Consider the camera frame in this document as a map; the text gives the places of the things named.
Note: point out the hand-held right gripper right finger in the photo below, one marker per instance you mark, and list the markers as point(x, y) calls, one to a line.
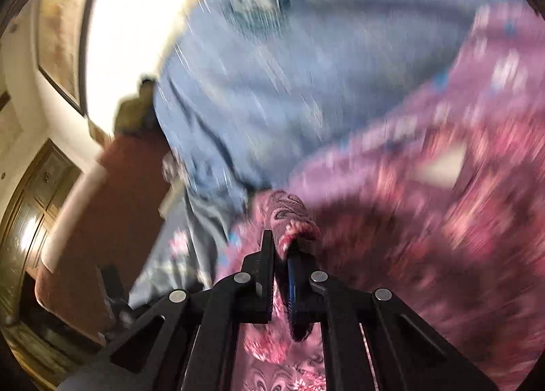
point(292, 284)

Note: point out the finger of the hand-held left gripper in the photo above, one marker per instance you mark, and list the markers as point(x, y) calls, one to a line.
point(114, 293)

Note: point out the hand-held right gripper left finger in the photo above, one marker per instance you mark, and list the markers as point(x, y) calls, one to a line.
point(266, 280)

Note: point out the dark pink floral garment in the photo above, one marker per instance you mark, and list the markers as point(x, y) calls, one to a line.
point(425, 246)

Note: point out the dark wooden door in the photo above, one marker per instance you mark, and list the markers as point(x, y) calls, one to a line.
point(30, 220)

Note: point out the olive brown cloth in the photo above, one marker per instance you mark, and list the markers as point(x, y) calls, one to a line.
point(134, 114)

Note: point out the blue bedsheet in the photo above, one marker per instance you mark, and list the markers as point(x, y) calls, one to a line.
point(276, 75)

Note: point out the wooden framed panel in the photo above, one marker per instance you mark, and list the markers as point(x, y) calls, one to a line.
point(59, 33)

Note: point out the purple flowered blanket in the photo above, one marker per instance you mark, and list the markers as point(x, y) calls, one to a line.
point(489, 58)

